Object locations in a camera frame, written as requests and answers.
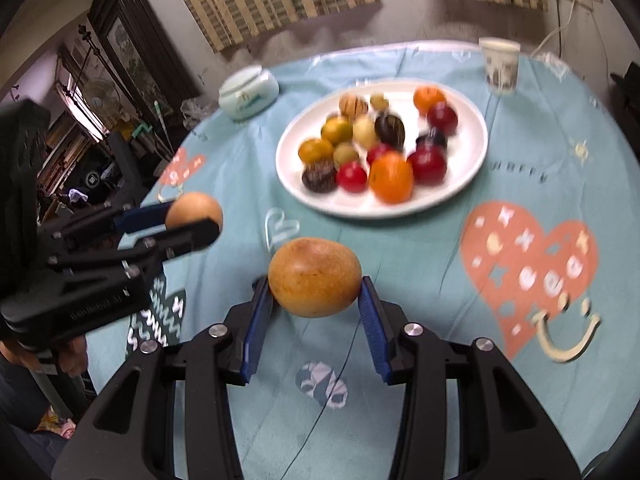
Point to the large red plum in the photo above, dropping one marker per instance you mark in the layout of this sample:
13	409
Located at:
444	119
427	166

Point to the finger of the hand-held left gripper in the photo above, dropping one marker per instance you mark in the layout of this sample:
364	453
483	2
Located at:
190	237
142	216

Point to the light blue heart-print tablecloth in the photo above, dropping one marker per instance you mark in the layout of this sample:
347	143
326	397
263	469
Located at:
425	270

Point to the large orange mandarin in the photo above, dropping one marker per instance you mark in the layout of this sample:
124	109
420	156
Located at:
391	177

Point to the large tan round fruit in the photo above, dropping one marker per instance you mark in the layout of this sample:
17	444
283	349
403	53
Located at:
315	277
192	210

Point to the white standing fan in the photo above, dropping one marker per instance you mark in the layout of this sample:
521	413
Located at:
100	92

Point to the small tan round fruit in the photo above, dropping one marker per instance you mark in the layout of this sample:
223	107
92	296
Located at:
379	101
346	152

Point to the yellow green citrus fruit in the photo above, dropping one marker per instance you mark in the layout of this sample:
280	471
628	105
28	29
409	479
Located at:
336	130

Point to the dark chair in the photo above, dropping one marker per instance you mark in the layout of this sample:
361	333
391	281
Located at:
125	160

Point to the pale tan round fruit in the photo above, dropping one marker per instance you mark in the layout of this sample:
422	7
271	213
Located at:
364	131

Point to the pale green ceramic jar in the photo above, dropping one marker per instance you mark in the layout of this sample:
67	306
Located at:
247	92

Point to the teal plastic hook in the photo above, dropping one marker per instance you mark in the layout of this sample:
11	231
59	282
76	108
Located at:
141	131

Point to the small orange mandarin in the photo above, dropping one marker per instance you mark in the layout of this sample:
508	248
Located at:
429	97

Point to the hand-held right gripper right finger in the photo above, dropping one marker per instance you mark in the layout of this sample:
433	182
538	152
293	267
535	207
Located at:
372	330

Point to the striped tan round fruit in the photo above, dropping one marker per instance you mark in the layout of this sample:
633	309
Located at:
353	105

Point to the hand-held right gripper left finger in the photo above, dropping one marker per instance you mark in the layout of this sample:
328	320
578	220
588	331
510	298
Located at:
257	330

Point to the white oval plate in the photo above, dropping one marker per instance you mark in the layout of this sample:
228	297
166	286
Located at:
457	180

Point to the clear plastic bag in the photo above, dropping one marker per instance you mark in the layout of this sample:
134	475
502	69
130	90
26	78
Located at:
192	110

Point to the person's left hand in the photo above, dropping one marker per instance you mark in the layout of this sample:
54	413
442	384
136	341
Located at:
74	356

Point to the printed paper cup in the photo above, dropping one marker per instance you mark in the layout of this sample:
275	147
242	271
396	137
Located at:
500	67

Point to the small red plum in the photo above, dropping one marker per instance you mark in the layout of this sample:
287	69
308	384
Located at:
351	176
377	152

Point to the person's leg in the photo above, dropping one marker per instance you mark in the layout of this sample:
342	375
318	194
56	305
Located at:
25	450

